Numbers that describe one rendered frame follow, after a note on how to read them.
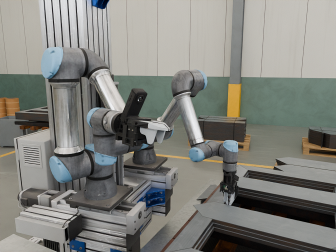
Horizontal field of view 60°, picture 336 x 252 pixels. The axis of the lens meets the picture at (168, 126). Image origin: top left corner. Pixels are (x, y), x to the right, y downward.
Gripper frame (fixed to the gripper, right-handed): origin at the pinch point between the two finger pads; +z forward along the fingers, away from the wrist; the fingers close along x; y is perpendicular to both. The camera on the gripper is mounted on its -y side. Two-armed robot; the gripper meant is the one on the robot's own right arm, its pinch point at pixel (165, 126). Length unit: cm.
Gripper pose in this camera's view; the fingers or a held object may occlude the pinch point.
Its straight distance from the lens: 77.7
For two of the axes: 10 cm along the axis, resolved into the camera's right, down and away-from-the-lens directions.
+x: -7.0, 0.1, -7.1
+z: 7.0, 1.5, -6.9
